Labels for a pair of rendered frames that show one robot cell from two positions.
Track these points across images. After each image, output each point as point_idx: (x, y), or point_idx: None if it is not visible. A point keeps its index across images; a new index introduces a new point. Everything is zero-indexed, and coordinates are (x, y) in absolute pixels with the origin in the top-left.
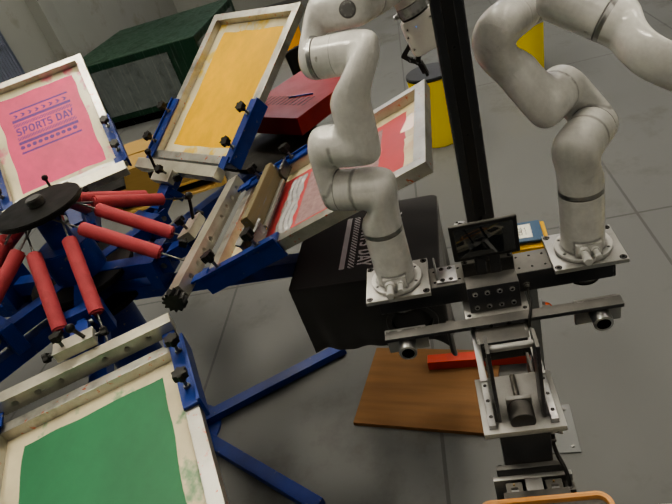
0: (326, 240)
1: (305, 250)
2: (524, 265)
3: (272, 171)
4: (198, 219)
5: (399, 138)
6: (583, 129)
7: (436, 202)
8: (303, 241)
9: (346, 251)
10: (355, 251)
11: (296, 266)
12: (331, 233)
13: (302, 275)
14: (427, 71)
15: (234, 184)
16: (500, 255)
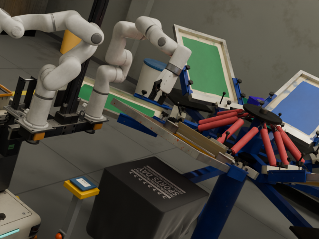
0: (176, 179)
1: (178, 174)
2: (52, 121)
3: (218, 149)
4: (220, 144)
5: None
6: (48, 64)
7: (154, 206)
8: (187, 178)
9: (158, 174)
10: (154, 174)
11: (169, 166)
12: (180, 183)
13: (159, 162)
14: (159, 101)
15: (248, 168)
16: (60, 111)
